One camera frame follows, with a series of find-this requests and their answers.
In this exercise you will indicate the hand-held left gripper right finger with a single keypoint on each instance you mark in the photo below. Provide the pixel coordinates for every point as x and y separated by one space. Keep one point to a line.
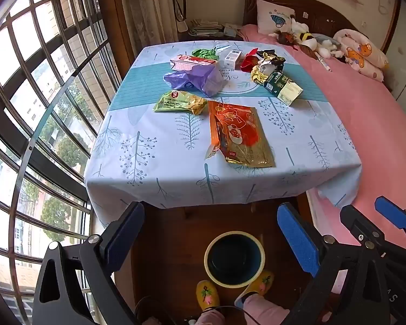
297 240

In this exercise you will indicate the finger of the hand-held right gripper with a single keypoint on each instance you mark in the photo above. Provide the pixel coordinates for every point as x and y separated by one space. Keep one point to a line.
360 225
390 210

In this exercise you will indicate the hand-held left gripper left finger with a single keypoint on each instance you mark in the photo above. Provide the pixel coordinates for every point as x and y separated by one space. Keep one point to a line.
121 240

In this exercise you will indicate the cream rimmed trash bin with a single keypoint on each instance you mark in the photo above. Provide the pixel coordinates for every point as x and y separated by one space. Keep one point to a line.
235 260

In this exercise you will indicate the clear plastic wrapper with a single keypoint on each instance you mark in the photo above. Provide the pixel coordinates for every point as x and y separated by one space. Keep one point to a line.
223 46

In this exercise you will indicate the yellow right slipper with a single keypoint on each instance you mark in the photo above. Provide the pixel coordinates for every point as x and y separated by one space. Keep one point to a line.
262 282

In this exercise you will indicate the yellow slipper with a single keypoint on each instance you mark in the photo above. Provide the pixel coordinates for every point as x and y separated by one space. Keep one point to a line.
262 282
208 294

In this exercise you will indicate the person's right leg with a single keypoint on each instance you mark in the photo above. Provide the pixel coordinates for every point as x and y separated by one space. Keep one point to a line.
267 311

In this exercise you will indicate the person's leg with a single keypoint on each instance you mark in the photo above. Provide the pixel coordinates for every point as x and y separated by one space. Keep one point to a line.
267 311
209 318

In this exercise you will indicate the leaf print tablecloth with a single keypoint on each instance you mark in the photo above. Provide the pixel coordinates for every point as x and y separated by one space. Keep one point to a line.
291 149

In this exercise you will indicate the pink bed sheet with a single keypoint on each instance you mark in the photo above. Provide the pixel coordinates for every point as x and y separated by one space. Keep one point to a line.
358 115

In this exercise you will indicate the yellow left slipper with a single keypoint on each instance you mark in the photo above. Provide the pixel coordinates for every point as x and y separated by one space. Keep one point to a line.
208 294

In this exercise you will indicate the person's left leg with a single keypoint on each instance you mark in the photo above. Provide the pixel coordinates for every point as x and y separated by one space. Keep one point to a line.
209 318

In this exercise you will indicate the orange and gold snack packet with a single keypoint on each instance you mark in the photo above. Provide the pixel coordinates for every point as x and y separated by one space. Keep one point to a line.
236 132

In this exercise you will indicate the green snack packet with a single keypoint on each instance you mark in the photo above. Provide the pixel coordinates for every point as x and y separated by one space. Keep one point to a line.
176 103

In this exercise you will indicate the green and yellow carton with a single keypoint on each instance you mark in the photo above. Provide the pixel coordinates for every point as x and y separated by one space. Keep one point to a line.
287 91

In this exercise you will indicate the rolled bear print blanket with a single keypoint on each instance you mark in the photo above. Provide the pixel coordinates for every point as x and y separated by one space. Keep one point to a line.
358 54

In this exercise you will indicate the white marker pen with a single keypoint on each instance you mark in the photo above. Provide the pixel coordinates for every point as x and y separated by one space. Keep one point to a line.
324 63

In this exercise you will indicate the dark window grille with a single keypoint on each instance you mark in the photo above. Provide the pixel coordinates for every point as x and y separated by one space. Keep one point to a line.
6 118

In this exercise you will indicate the gold foil wrapper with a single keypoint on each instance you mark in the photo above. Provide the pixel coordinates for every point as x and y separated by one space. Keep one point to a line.
259 74

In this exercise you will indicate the grey and white plush toy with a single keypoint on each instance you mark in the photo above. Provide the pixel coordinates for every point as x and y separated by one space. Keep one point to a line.
328 45

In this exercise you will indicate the purple plastic bag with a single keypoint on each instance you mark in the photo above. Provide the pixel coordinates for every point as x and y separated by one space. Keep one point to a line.
203 79

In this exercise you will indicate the black and gold wrapper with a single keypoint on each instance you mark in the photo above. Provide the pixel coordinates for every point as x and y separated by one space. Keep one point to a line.
272 57

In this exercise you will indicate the red wrapper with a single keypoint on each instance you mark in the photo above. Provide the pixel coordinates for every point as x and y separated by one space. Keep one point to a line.
248 61

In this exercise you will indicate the bee plush toy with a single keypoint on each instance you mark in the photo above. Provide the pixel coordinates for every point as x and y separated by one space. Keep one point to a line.
306 39

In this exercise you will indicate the pink carton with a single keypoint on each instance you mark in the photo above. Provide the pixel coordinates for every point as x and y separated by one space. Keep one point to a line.
189 61

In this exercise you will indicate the white small box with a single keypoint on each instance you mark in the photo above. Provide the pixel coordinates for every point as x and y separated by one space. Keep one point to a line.
232 60

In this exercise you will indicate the brown furry toy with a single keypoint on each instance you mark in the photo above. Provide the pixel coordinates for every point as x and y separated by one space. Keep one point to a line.
286 37

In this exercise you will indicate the green crumpled wrapper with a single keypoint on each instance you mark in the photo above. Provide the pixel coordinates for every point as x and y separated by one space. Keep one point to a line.
203 53

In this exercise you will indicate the dark wooden headboard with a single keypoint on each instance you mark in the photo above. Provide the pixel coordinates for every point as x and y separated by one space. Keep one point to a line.
324 17

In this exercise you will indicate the dark wooden nightstand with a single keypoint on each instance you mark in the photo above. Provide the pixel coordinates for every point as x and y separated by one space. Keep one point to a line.
206 39

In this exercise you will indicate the white pillow with shell print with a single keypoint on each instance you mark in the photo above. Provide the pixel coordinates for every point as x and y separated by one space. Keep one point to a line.
274 17

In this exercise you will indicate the beige patterned curtain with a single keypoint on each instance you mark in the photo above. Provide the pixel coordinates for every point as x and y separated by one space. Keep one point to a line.
149 10

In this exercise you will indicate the curved metal window rail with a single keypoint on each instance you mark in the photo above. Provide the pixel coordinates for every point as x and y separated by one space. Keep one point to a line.
30 148

